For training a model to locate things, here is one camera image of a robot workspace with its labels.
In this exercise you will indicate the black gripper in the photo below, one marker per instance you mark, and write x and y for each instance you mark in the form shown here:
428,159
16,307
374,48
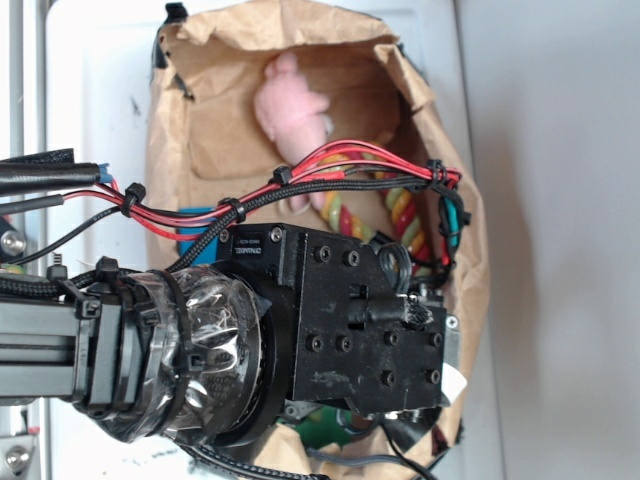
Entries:
337,332

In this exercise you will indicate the pink plush animal toy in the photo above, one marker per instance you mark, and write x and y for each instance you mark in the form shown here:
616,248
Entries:
292,115

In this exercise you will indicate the blue tape label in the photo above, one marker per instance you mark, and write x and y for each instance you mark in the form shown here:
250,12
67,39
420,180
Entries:
209,254

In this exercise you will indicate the multicolour rope ring toy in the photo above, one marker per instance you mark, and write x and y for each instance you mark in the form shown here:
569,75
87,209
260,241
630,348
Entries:
399,202

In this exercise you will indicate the green plush animal toy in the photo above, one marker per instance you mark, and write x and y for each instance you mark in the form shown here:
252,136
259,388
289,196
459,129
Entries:
329,425

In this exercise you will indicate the brown paper bag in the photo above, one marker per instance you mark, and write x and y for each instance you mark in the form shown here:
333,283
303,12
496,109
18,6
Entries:
204,142

